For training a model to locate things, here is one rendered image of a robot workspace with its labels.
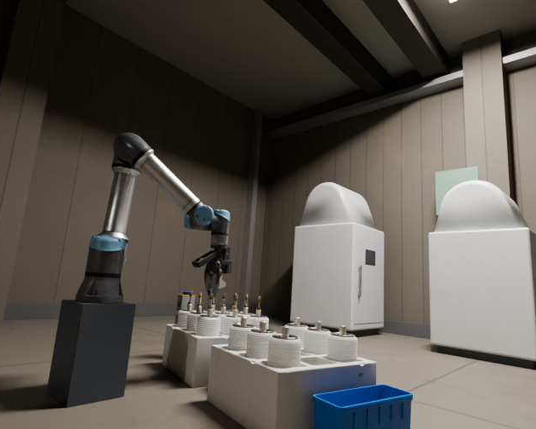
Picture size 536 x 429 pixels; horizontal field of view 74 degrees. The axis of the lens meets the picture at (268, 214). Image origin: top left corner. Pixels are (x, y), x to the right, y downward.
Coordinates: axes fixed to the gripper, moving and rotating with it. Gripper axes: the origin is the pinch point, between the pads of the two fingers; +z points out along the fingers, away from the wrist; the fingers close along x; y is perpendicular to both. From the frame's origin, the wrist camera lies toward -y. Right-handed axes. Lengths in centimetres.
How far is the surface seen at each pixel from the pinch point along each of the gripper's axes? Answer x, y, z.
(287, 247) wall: 174, 251, -51
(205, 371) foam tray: -6.7, -4.3, 29.0
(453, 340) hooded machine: -41, 179, 25
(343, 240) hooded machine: 46, 175, -46
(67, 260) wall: 213, 11, -13
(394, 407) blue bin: -76, 6, 25
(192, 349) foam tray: -2.3, -8.0, 21.4
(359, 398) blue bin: -66, 5, 25
